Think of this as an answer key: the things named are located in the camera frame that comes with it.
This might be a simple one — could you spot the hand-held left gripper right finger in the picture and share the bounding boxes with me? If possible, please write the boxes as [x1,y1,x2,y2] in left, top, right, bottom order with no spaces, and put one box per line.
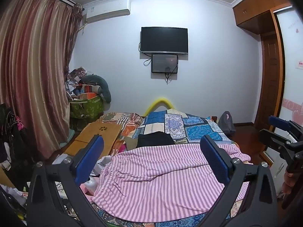
[199,135,278,227]

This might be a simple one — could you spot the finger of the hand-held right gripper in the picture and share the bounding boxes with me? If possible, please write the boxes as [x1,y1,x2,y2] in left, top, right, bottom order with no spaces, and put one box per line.
[259,128,288,150]
[268,115,296,134]

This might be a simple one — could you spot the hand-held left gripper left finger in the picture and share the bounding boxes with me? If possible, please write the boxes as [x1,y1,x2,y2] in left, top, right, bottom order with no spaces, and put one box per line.
[26,134,112,227]

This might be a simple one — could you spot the pink white striped towel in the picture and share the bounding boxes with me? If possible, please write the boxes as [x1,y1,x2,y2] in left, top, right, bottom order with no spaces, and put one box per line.
[91,144,251,223]

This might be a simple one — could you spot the person's right hand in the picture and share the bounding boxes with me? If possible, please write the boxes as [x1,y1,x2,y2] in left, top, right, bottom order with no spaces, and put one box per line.
[283,169,295,195]

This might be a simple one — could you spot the white plastic bag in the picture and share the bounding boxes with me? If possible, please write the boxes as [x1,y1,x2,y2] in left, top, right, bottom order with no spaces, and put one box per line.
[93,155,113,178]

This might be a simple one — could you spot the wooden lap table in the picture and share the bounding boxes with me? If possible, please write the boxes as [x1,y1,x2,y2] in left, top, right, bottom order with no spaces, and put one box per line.
[64,122,123,158]

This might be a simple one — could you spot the white suitcase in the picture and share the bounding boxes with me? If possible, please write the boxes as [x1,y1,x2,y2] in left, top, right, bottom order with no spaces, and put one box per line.
[269,144,288,192]

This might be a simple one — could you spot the pale green container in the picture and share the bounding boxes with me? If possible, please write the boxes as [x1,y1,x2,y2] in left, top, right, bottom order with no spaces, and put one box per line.
[57,130,76,147]

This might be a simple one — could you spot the blue patchwork blanket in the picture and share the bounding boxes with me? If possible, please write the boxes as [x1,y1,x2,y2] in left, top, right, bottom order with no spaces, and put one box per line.
[87,109,251,227]

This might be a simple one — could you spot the grey backpack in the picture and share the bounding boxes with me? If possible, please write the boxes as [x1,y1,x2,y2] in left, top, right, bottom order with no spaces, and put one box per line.
[218,111,236,134]

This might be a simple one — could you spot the brown wooden door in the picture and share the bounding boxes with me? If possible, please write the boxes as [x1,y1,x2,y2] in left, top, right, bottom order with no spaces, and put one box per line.
[260,33,282,129]

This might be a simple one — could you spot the green storage bag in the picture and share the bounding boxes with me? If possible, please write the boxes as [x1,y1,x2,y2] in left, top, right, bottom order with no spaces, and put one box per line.
[69,95,105,120]

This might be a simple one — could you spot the black folded cloth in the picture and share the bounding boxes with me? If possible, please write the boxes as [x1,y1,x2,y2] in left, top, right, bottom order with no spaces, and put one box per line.
[137,132,176,150]

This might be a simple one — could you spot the orange box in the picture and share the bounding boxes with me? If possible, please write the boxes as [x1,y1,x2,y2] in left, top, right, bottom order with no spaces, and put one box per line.
[79,85,98,100]

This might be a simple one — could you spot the grey curved pillow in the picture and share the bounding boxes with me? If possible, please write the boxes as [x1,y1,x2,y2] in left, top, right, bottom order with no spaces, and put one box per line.
[80,75,112,104]

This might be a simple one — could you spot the dark hanging clothes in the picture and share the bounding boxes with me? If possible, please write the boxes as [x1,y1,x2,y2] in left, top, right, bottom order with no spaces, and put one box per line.
[0,103,36,185]

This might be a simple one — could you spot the pile of paper clutter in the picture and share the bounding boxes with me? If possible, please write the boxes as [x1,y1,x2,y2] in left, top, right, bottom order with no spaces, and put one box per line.
[65,67,88,97]

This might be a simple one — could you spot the yellow foam tube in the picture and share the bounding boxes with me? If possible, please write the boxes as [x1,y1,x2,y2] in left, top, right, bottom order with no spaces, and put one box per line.
[143,97,176,117]

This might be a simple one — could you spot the striped brown curtain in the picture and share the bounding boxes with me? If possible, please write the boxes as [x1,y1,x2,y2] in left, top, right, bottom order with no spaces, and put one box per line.
[0,0,82,159]

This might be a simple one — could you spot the wooden overhead cabinet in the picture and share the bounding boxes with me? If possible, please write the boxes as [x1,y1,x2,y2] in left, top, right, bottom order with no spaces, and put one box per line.
[232,0,299,32]

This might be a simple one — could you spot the white air conditioner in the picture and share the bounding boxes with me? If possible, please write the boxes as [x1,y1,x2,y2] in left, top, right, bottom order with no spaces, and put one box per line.
[86,0,131,24]

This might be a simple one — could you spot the small black wall monitor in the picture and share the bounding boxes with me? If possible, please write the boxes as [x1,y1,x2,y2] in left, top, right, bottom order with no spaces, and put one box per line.
[151,54,178,74]

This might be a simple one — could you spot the black wall television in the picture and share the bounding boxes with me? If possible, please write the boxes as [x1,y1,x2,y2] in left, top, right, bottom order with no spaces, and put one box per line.
[140,27,189,54]

